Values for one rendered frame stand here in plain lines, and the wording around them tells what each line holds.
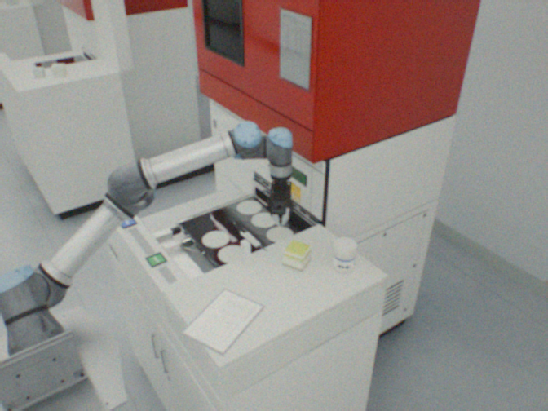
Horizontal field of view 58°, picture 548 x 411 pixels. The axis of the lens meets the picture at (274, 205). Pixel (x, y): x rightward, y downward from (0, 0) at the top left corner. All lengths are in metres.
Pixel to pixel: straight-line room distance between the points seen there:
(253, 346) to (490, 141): 2.10
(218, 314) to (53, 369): 0.46
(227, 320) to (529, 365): 1.81
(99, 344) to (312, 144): 0.92
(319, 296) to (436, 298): 1.59
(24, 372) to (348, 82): 1.24
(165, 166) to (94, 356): 0.62
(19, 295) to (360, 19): 1.25
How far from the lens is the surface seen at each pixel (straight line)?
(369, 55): 1.66
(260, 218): 1.95
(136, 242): 1.79
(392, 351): 2.70
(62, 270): 1.65
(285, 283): 1.56
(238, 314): 1.47
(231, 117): 2.17
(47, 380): 1.55
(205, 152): 1.45
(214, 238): 1.86
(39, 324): 1.52
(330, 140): 1.66
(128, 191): 1.48
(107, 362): 1.62
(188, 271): 1.76
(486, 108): 3.06
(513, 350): 2.91
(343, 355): 1.73
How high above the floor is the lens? 2.02
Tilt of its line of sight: 34 degrees down
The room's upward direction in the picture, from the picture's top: straight up
